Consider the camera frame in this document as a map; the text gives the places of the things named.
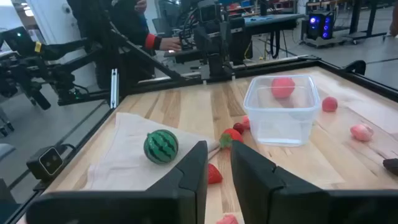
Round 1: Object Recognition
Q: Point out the green striped watermelon toy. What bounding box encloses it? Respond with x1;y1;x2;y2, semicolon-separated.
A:
143;129;179;165

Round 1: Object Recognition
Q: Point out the silver aluminium bar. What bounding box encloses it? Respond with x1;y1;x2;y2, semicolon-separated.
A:
110;68;119;110

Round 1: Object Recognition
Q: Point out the round pink-red textured fruit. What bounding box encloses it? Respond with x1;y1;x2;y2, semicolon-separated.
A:
322;96;338;113

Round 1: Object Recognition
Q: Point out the background workbench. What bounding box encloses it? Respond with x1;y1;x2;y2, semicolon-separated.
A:
228;12;307;66

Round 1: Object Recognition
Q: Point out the dark round berry toy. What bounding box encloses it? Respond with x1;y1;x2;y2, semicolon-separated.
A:
382;157;398;175

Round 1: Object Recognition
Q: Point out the black computer tower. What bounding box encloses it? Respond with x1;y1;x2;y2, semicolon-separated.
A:
307;12;335;40

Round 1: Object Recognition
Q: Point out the black table frame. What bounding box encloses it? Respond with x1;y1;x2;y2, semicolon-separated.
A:
0;55;398;224

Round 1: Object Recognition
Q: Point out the black arched frame handle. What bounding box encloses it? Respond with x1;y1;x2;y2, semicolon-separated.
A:
344;60;367;76

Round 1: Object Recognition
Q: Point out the black table-level camera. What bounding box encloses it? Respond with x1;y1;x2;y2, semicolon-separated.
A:
26;146;65;180

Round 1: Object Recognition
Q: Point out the red strawberry with green leaves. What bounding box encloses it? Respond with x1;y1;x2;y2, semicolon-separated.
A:
219;128;244;149

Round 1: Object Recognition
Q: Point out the flat pink fruit piece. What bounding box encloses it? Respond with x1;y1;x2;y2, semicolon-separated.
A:
216;213;239;224

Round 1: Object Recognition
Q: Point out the clear plastic tupperware container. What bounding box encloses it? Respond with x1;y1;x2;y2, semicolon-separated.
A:
243;74;322;147

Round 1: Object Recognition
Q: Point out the beige pink cloth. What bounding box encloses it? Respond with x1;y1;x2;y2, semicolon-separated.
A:
82;111;220;191

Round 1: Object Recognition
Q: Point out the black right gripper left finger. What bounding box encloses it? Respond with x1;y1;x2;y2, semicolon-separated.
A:
25;140;208;224

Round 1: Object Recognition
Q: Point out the pale pink peach toy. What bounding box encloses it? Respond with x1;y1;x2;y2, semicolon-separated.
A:
350;124;374;142

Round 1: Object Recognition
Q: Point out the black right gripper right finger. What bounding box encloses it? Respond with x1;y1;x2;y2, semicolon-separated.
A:
230;140;398;224

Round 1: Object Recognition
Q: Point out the red bell pepper toy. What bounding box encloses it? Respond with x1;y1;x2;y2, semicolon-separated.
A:
271;77;295;100

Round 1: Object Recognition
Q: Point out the black background robot rig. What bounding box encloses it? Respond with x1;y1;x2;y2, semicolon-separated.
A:
0;26;108;111

